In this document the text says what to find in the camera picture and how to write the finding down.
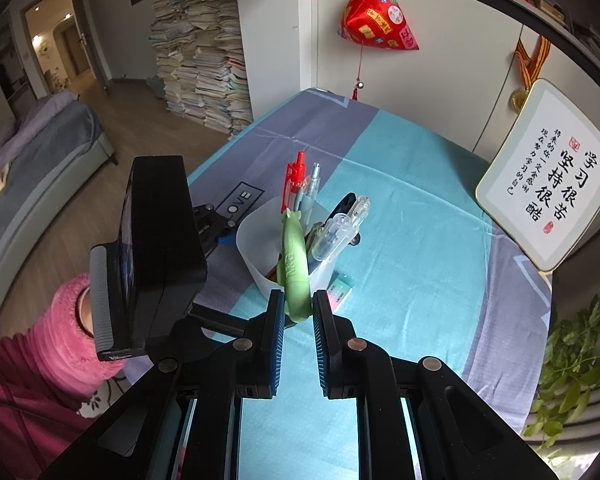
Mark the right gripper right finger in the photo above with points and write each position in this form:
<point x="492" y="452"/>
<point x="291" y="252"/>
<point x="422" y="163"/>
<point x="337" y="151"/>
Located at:
<point x="332" y="333"/>

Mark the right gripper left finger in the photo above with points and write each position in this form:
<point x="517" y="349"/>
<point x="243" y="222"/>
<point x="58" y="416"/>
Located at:
<point x="268" y="359"/>

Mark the translucent white plastic cup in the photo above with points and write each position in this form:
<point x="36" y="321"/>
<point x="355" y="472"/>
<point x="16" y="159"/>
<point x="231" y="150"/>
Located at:
<point x="259" y="242"/>

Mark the green highlighter pen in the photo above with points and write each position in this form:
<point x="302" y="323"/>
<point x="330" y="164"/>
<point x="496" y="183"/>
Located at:
<point x="294" y="267"/>

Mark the red clip clear pen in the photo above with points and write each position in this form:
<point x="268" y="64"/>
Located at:
<point x="294" y="177"/>

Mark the grey clear retractable pen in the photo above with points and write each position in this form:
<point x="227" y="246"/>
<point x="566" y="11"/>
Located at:
<point x="306" y="196"/>

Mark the white capped gel pen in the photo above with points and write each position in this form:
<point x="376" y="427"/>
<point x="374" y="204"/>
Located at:
<point x="330" y="239"/>

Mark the clear dark blue pen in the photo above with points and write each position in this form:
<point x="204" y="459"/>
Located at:
<point x="330" y="234"/>

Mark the clear pen yellow grip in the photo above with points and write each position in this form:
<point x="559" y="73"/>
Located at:
<point x="339" y="231"/>

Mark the pink green eraser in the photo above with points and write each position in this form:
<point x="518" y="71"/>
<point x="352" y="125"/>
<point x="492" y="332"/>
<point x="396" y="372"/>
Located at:
<point x="339" y="290"/>

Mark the grey bed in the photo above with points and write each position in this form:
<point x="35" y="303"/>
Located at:
<point x="60" y="145"/>

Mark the tall stack of books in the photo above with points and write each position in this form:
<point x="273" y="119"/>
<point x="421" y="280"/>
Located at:
<point x="201" y="63"/>

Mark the green potted plant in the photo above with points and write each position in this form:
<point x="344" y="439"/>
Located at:
<point x="569" y="379"/>

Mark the red hanging zongzi ornament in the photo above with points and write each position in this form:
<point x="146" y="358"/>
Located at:
<point x="379" y="24"/>

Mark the framed calligraphy board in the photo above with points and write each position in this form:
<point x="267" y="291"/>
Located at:
<point x="543" y="186"/>

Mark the gold medal striped ribbon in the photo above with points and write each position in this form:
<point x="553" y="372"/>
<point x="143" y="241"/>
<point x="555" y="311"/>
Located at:
<point x="530" y="68"/>

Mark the white cabinet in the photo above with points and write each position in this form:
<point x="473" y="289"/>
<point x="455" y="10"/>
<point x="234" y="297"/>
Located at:
<point x="458" y="82"/>

